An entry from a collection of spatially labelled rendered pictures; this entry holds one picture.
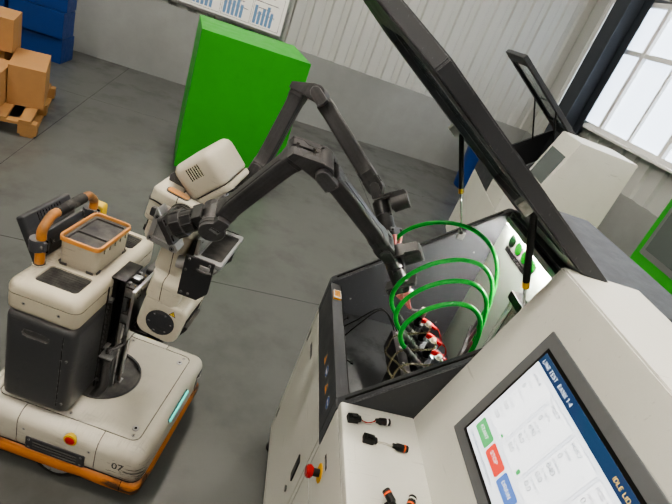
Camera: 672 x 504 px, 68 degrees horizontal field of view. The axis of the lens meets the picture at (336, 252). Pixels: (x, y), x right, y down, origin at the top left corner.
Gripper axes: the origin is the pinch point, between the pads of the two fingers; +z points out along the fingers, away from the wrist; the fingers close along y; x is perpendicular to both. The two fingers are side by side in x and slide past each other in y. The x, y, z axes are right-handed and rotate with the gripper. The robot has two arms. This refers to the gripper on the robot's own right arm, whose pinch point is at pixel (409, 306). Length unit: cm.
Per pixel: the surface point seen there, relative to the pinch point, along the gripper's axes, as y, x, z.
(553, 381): 35, -56, -1
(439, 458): 4, -50, 19
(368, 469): -11, -57, 13
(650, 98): 257, 539, 57
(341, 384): -21.4, -28.4, 6.2
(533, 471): 26, -69, 9
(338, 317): -26.3, 4.2, -0.6
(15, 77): -303, 240, -187
